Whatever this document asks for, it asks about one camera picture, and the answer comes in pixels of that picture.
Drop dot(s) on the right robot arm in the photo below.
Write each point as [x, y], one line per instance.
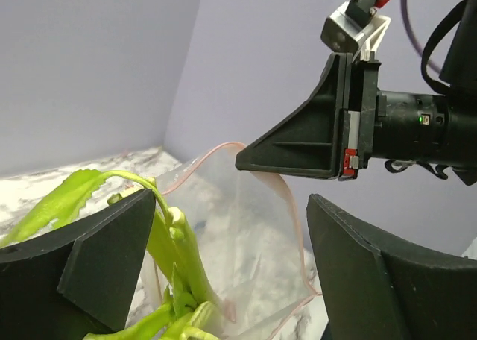
[436, 131]

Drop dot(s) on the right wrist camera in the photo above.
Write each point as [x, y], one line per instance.
[356, 27]

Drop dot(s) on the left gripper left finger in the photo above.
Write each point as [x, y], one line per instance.
[77, 279]

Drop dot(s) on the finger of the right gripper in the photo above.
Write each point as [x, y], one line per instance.
[306, 142]

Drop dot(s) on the clear zip top bag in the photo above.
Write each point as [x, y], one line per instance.
[249, 239]

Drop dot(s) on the green toy celery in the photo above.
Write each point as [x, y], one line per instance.
[191, 307]

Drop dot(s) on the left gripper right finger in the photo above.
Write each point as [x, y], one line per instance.
[377, 285]

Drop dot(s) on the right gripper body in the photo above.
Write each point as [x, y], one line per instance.
[360, 117]

